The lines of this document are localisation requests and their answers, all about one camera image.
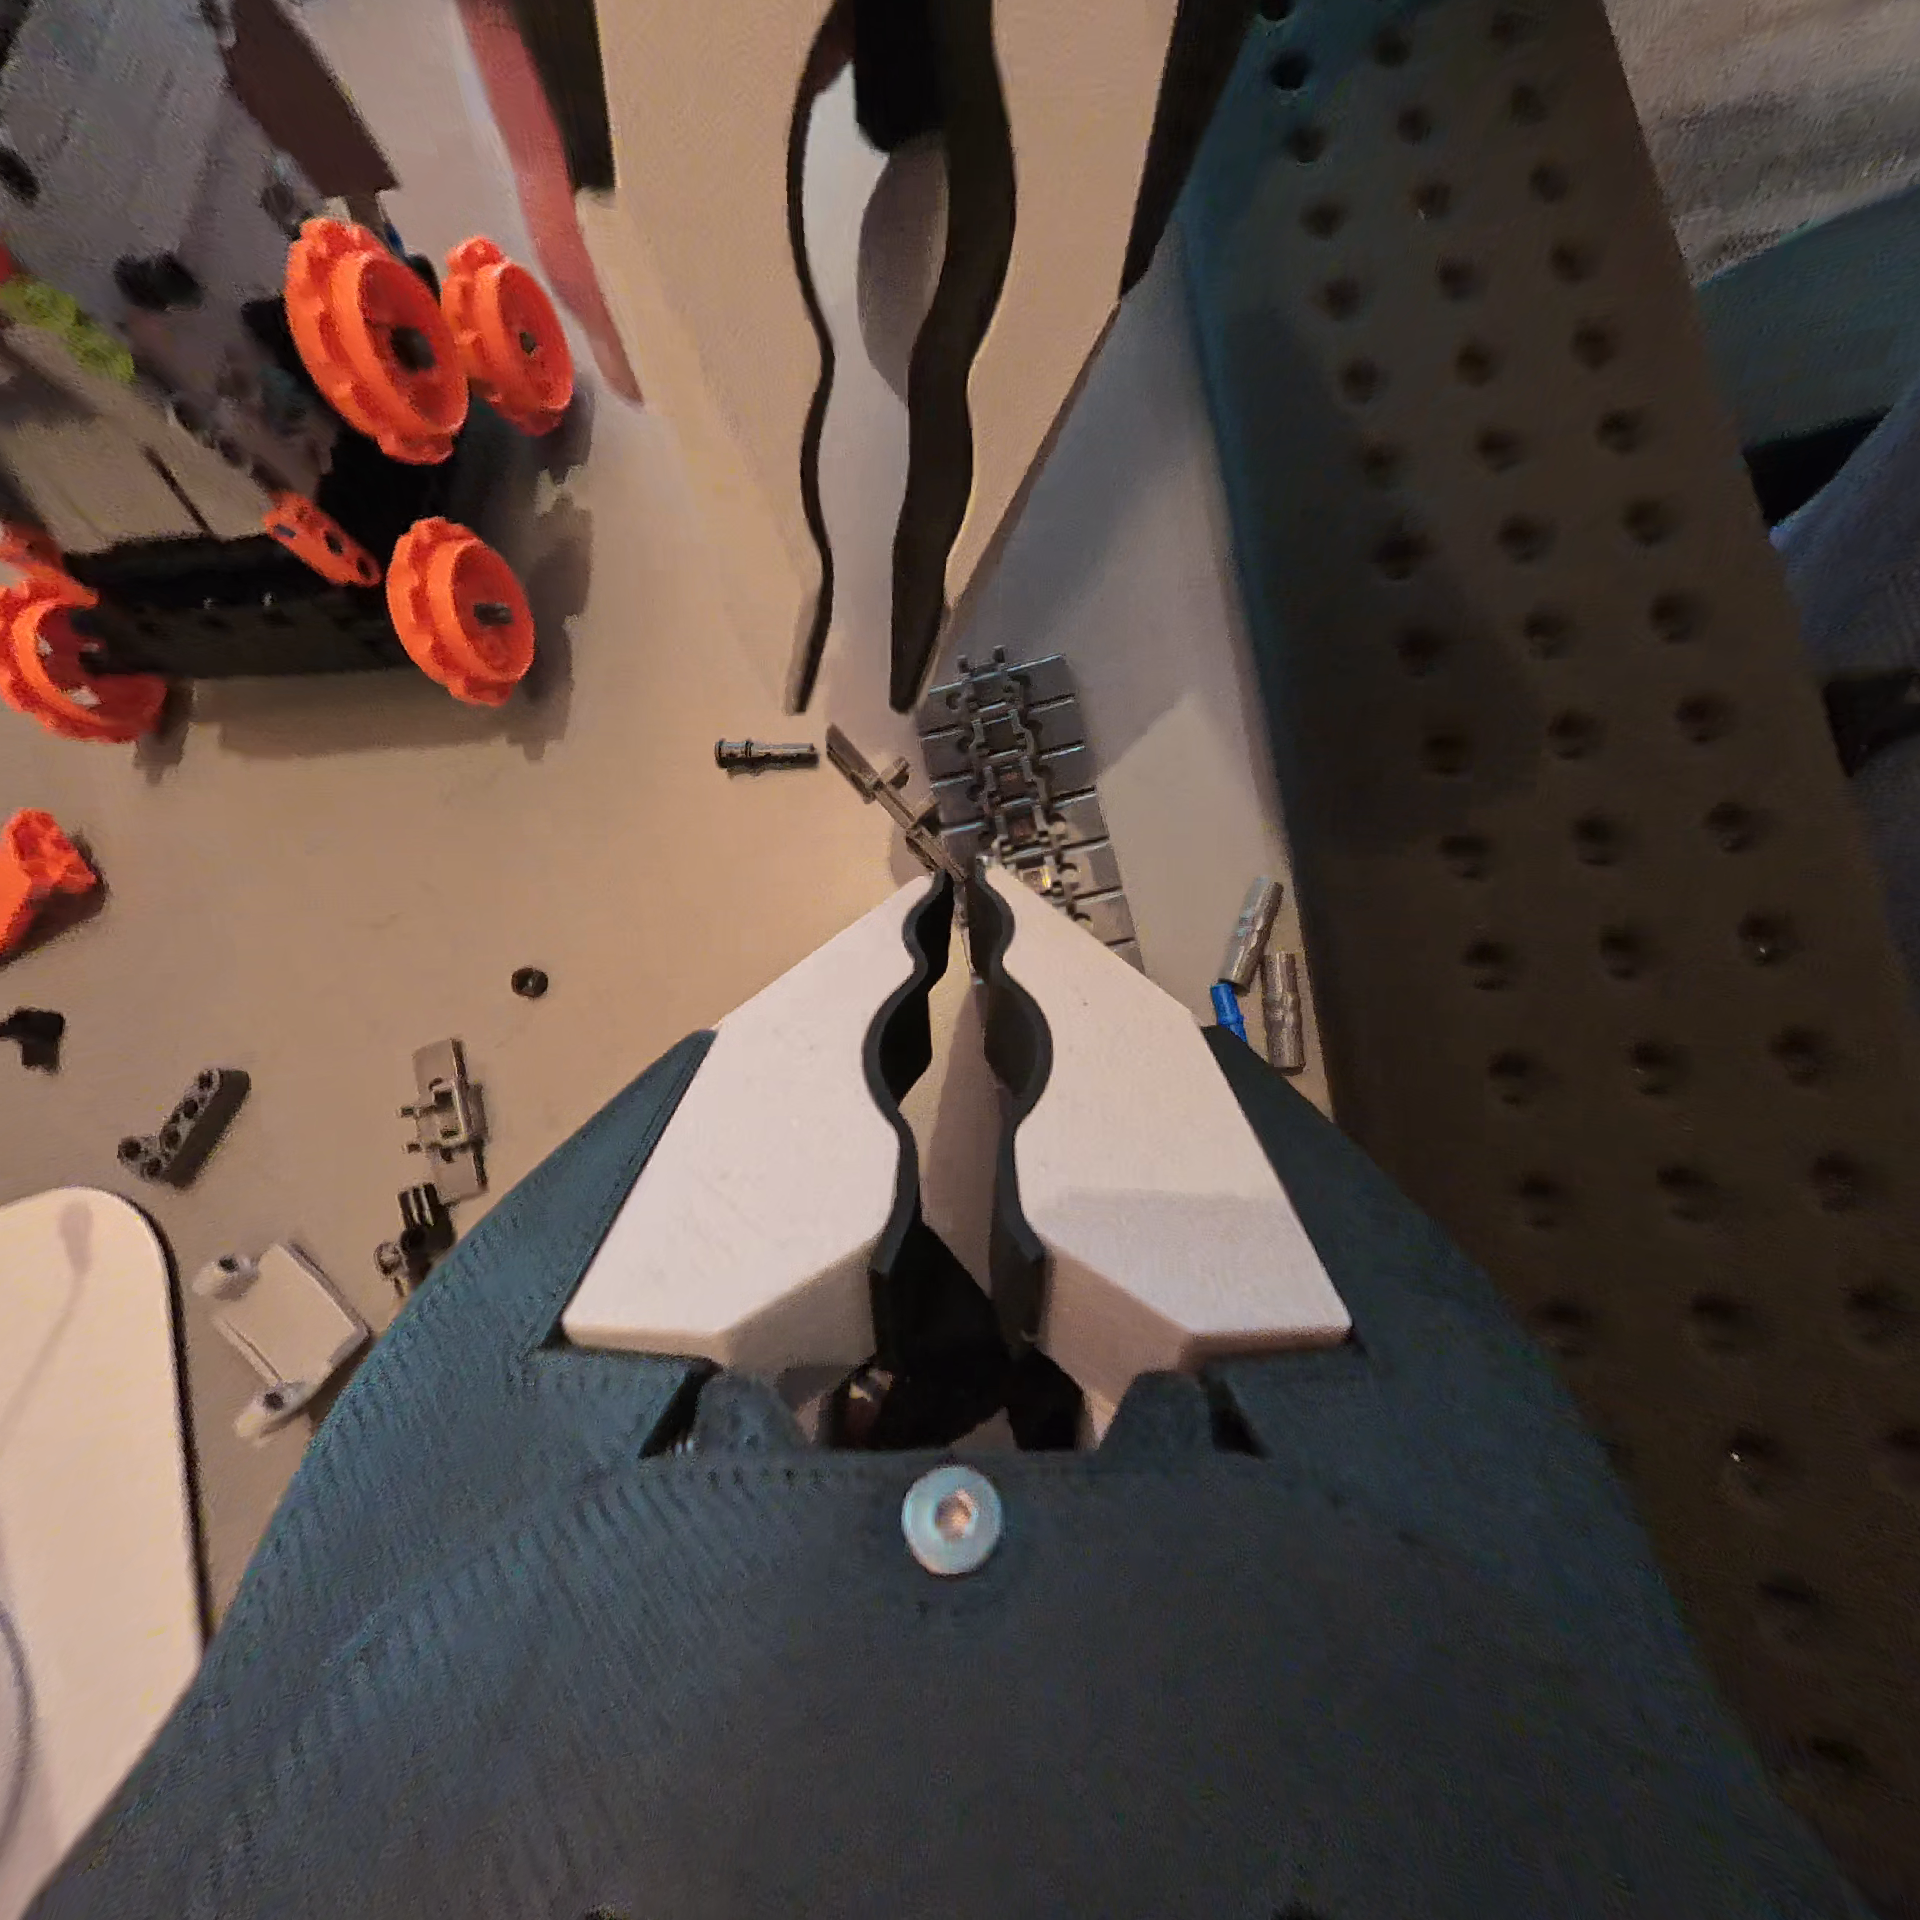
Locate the teal chair seat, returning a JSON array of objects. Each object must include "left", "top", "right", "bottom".
[{"left": 1694, "top": 196, "right": 1920, "bottom": 452}]

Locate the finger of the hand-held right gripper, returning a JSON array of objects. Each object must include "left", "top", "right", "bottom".
[
  {"left": 578, "top": 0, "right": 846, "bottom": 714},
  {"left": 857, "top": 0, "right": 1178, "bottom": 712}
]

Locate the dark grey angled beam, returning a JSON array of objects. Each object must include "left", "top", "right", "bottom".
[{"left": 115, "top": 1068, "right": 252, "bottom": 1191}]

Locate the white lamp base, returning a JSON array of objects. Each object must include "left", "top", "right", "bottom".
[{"left": 0, "top": 1191, "right": 204, "bottom": 1920}]

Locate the grey orange toy block vehicle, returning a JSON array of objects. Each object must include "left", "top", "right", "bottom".
[{"left": 0, "top": 0, "right": 583, "bottom": 748}]

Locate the black grey cross connector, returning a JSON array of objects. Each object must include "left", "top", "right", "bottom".
[{"left": 377, "top": 1185, "right": 458, "bottom": 1292}]

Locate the orange wedge block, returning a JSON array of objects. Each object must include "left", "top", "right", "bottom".
[{"left": 0, "top": 810, "right": 102, "bottom": 956}]

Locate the light grey curved panel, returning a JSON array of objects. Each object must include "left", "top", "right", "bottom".
[{"left": 190, "top": 1243, "right": 371, "bottom": 1444}]

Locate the grey toy track chain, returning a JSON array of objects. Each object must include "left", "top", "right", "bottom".
[{"left": 915, "top": 650, "right": 1147, "bottom": 974}]

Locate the single grey track link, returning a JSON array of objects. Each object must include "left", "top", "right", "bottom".
[
  {"left": 395, "top": 1040, "right": 490, "bottom": 1197},
  {"left": 826, "top": 725, "right": 969, "bottom": 889}
]

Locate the black perforated panel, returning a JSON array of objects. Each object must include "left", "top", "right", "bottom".
[{"left": 1173, "top": 0, "right": 1920, "bottom": 1920}]

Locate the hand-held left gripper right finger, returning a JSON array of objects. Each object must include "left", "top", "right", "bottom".
[{"left": 967, "top": 867, "right": 1351, "bottom": 1427}]

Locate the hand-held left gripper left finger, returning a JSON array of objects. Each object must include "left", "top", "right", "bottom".
[{"left": 563, "top": 879, "right": 955, "bottom": 1405}]

